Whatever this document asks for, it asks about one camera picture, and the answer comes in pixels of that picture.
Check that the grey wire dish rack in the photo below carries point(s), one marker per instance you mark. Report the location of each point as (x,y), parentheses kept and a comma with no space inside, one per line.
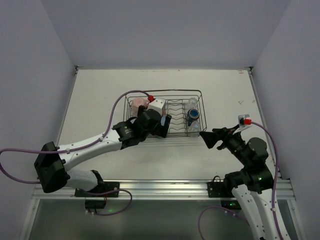
(175,105)

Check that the aluminium mounting rail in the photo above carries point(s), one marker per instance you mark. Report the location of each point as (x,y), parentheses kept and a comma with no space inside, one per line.
(143,190)

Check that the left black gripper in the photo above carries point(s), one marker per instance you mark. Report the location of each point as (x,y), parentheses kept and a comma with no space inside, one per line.
(164,126)

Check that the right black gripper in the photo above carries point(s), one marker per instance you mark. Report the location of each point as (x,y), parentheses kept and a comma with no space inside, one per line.
(222,138)

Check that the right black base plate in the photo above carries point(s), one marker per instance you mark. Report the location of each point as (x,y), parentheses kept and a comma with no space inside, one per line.
(216,188)

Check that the lilac plastic tumbler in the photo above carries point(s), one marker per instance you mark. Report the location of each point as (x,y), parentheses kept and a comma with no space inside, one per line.
(163,120)

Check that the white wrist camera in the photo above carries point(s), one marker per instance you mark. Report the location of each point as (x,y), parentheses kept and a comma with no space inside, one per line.
(158,105)
(244,120)

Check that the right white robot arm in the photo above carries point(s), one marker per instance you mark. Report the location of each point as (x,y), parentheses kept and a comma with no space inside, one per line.
(254,185)

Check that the pink faceted mug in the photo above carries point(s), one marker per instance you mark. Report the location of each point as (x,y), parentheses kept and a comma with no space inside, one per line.
(136,103)

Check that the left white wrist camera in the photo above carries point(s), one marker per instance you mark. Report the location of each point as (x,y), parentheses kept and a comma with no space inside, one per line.
(158,105)

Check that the dark blue mug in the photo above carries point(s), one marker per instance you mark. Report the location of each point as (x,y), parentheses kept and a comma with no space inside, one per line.
(192,116)

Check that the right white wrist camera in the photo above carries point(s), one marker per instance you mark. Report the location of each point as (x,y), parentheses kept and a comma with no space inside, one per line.
(244,120)

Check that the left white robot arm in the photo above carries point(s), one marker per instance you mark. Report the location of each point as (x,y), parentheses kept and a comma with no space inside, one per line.
(56,166)

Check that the clear glass far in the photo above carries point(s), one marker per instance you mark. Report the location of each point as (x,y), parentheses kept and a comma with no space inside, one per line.
(192,103)

